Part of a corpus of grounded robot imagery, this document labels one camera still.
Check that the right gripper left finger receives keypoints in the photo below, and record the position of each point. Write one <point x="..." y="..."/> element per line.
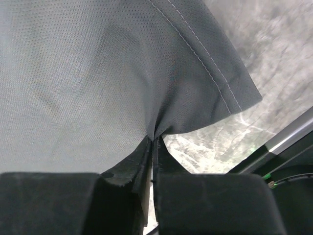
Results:
<point x="112" y="203"/>

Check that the aluminium frame rail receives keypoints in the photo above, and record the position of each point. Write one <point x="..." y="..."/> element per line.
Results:
<point x="295" y="131"/>

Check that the grey t-shirt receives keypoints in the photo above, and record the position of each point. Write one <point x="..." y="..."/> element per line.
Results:
<point x="82" y="82"/>

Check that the black base beam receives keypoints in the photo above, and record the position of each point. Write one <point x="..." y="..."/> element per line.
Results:
<point x="290" y="177"/>

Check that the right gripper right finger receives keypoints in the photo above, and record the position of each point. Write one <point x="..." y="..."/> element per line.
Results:
<point x="211" y="204"/>

